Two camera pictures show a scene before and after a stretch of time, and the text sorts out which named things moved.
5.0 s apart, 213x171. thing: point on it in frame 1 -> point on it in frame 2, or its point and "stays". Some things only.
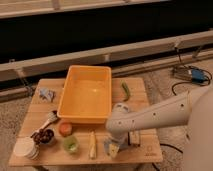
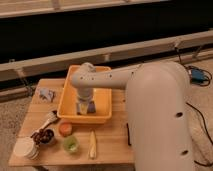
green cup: x=70 y=144 stays
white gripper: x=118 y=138 -> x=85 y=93
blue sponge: x=106 y=146 -> x=91 y=107
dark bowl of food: x=44 y=136 stays
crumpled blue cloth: x=47 y=94 stays
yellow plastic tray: x=86 y=95 stays
